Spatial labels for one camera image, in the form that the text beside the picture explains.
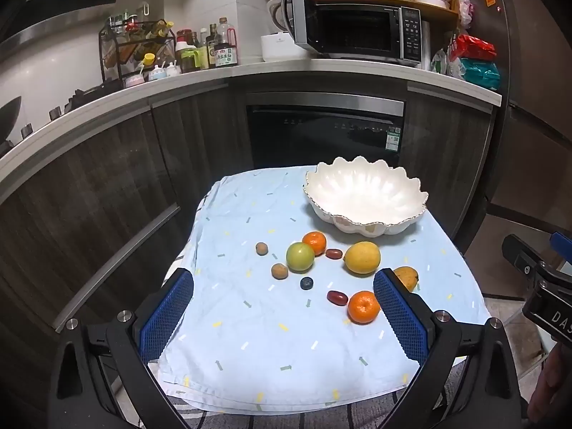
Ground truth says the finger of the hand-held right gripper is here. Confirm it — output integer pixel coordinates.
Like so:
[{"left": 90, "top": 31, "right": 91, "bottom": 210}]
[
  {"left": 502, "top": 233, "right": 545, "bottom": 278},
  {"left": 549, "top": 231, "right": 572, "bottom": 262}
]

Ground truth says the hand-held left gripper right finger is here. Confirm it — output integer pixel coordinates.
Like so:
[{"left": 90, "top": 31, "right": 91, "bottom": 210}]
[{"left": 373, "top": 268, "right": 528, "bottom": 429}]

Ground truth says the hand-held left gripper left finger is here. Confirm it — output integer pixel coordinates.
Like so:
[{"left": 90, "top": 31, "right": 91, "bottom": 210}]
[{"left": 47, "top": 268, "right": 195, "bottom": 429}]

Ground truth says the orange tangerine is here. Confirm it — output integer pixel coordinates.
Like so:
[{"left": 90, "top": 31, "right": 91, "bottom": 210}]
[
  {"left": 302, "top": 231, "right": 327, "bottom": 256},
  {"left": 347, "top": 291, "right": 381, "bottom": 325}
]

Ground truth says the yellow mango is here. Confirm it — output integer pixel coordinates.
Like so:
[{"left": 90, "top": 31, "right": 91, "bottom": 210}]
[{"left": 394, "top": 266, "right": 421, "bottom": 292}]

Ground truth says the yellow lemon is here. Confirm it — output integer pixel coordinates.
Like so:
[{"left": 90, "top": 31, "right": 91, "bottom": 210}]
[{"left": 343, "top": 241, "right": 381, "bottom": 275}]

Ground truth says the white scalloped ceramic bowl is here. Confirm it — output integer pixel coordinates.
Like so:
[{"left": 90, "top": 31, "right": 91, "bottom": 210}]
[{"left": 304, "top": 156, "right": 429, "bottom": 237}]

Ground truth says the person's right hand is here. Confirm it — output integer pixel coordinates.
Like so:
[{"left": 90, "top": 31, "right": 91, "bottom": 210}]
[{"left": 527, "top": 346, "right": 572, "bottom": 421}]

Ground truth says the light blue patterned tablecloth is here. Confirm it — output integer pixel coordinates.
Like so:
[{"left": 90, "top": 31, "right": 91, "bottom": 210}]
[{"left": 158, "top": 165, "right": 490, "bottom": 414}]

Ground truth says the green apple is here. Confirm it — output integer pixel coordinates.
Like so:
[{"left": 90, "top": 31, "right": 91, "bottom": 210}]
[{"left": 286, "top": 242, "right": 316, "bottom": 273}]

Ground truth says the dark wood kitchen cabinet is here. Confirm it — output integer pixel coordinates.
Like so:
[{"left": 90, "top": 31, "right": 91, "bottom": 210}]
[{"left": 0, "top": 78, "right": 494, "bottom": 336}]

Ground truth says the dark grey refrigerator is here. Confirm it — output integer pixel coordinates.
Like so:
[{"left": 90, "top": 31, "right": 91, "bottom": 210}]
[{"left": 456, "top": 0, "right": 572, "bottom": 255}]

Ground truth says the teal snack packet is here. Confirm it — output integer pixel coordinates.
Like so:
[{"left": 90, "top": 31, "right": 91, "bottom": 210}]
[{"left": 458, "top": 58, "right": 500, "bottom": 91}]

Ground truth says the built-in black oven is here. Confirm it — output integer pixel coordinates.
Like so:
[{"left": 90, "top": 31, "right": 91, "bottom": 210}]
[{"left": 246, "top": 92, "right": 406, "bottom": 171}]

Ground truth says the white plastic bag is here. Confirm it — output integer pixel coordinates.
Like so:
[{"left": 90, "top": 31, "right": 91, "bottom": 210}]
[{"left": 430, "top": 48, "right": 462, "bottom": 78}]

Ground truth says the red snack packet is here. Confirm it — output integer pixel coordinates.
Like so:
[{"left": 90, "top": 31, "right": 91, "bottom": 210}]
[{"left": 450, "top": 34, "right": 498, "bottom": 63}]

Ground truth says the white kitchen countertop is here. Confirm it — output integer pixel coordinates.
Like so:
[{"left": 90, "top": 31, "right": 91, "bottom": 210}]
[{"left": 0, "top": 60, "right": 503, "bottom": 191}]

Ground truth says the black wok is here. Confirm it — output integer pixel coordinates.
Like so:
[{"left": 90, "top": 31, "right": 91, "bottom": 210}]
[{"left": 0, "top": 96, "right": 23, "bottom": 146}]

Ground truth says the red-capped condiment jar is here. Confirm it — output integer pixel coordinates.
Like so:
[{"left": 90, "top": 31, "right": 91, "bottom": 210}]
[{"left": 175, "top": 29, "right": 200, "bottom": 73}]

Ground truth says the dark glass condiment bottle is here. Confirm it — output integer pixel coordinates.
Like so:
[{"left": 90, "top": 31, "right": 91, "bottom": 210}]
[{"left": 197, "top": 27, "right": 216, "bottom": 70}]

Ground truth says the large soy sauce bottle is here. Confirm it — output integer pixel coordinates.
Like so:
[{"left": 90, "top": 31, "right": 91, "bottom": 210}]
[{"left": 213, "top": 18, "right": 239, "bottom": 68}]

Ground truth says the black microwave oven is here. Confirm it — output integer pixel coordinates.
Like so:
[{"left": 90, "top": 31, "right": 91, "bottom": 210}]
[{"left": 282, "top": 0, "right": 423, "bottom": 68}]

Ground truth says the white kitchen appliance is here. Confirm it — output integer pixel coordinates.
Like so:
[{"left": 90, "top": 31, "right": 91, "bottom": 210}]
[{"left": 261, "top": 0, "right": 312, "bottom": 63}]

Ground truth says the steel range hood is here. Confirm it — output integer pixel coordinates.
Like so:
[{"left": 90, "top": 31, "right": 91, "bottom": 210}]
[{"left": 0, "top": 0, "right": 135, "bottom": 52}]

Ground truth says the black wire spice rack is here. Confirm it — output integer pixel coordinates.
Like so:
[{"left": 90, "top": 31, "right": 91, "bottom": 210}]
[{"left": 99, "top": 20, "right": 177, "bottom": 88}]

